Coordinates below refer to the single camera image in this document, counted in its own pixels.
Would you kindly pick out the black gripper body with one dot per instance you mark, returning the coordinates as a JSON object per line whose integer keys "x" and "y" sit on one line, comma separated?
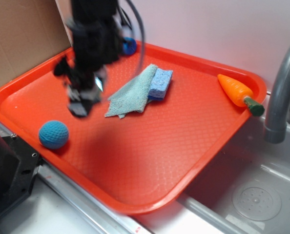
{"x": 95, "y": 44}

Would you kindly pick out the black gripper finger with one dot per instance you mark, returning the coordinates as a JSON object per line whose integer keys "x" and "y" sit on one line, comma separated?
{"x": 99, "y": 84}
{"x": 80, "y": 103}

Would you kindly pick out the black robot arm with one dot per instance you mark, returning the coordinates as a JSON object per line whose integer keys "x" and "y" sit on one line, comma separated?
{"x": 87, "y": 11}

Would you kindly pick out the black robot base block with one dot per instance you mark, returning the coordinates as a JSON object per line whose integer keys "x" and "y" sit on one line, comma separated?
{"x": 18, "y": 167}

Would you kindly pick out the blue dimpled ball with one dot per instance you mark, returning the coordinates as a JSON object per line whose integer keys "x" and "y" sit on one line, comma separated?
{"x": 53, "y": 134}

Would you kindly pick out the light blue folded cloth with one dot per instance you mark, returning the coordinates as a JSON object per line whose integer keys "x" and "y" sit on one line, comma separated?
{"x": 132, "y": 97}

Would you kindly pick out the blue toy bottle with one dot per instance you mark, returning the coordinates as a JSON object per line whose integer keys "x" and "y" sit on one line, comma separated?
{"x": 129, "y": 46}

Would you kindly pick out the blue sponge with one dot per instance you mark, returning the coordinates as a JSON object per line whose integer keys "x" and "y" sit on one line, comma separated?
{"x": 159, "y": 84}

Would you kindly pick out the brown cardboard panel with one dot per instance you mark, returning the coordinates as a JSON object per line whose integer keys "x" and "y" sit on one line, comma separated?
{"x": 31, "y": 32}

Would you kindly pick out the red plastic tray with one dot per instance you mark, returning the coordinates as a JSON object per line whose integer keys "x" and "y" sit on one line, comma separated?
{"x": 142, "y": 162}

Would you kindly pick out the orange toy carrot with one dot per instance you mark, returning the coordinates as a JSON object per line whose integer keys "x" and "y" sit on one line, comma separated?
{"x": 240, "y": 95}

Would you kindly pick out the grey toy sink basin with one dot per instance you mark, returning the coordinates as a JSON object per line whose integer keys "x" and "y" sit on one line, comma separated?
{"x": 244, "y": 190}

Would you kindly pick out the grey sink faucet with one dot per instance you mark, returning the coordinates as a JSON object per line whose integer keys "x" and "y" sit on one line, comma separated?
{"x": 278, "y": 112}

